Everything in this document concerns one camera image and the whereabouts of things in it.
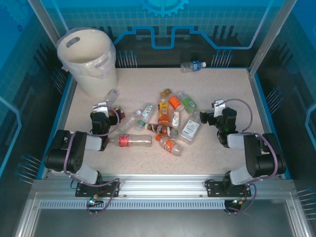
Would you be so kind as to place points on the blue table edge strip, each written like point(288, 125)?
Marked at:
point(59, 111)

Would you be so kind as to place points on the cream plastic waste bin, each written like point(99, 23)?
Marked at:
point(98, 81)

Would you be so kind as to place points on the yellow label juice bottle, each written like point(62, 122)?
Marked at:
point(163, 111)

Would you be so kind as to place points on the green neck band bottle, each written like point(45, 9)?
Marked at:
point(147, 111)

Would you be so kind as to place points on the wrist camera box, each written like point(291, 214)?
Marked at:
point(219, 108)
point(101, 108)

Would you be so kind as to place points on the orange label bottle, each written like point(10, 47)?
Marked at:
point(170, 145)

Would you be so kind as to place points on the small LED connector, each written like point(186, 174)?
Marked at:
point(238, 201)
point(93, 201)

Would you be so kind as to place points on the aluminium frame post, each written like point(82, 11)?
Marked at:
point(47, 14)
point(269, 37)

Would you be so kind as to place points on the aluminium mounting rail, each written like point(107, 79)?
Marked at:
point(160, 185)

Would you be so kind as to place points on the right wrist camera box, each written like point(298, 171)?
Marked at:
point(219, 108)

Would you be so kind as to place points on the brown label drink bottle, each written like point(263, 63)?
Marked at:
point(159, 129)

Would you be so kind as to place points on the clear bottle white cap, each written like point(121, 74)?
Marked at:
point(128, 123)

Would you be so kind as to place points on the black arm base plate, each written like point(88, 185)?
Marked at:
point(84, 191)
point(214, 190)

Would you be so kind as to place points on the red label cola bottle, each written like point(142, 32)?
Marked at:
point(123, 140)

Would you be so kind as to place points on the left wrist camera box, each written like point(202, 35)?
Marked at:
point(101, 108)

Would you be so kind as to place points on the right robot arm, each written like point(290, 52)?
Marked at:
point(259, 158)

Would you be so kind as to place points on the green label bottle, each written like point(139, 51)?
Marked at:
point(188, 103)

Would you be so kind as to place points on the square clear white-label bottle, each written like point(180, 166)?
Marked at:
point(190, 129)

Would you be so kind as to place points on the blue label water bottle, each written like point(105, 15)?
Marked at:
point(192, 66)

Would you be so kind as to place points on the crushed clear bottle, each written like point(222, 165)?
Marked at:
point(112, 95)

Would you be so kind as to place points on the clear plastic bin liner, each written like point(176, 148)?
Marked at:
point(105, 71)

